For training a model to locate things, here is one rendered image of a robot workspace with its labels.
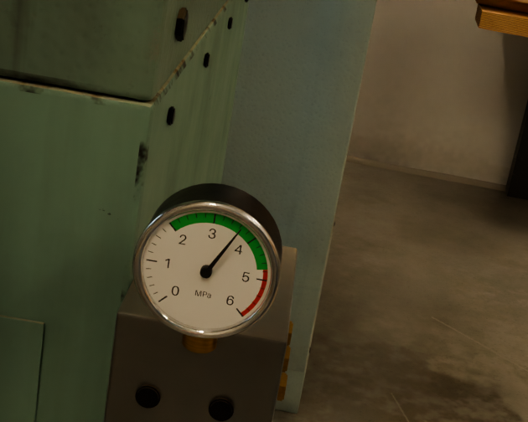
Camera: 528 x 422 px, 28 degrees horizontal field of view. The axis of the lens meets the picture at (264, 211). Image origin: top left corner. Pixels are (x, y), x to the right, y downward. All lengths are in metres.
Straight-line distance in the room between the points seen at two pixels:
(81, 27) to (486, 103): 2.52
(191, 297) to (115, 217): 0.08
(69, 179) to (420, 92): 2.48
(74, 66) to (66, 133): 0.03
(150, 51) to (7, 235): 0.12
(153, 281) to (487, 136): 2.57
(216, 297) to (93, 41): 0.13
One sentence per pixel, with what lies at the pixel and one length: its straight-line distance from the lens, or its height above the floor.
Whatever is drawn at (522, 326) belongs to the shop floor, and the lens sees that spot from 2.16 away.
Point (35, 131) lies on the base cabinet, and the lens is 0.51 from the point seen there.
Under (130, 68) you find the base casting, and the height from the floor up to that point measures 0.73.
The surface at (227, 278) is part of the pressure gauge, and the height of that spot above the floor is 0.66.
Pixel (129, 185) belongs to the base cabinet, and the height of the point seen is 0.67.
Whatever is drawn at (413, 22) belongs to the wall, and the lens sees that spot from 2.92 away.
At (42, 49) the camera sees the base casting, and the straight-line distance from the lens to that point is 0.50.
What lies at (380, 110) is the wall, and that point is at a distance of 2.97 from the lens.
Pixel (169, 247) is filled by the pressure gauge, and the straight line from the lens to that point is 0.44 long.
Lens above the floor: 0.84
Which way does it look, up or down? 20 degrees down
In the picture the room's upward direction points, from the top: 10 degrees clockwise
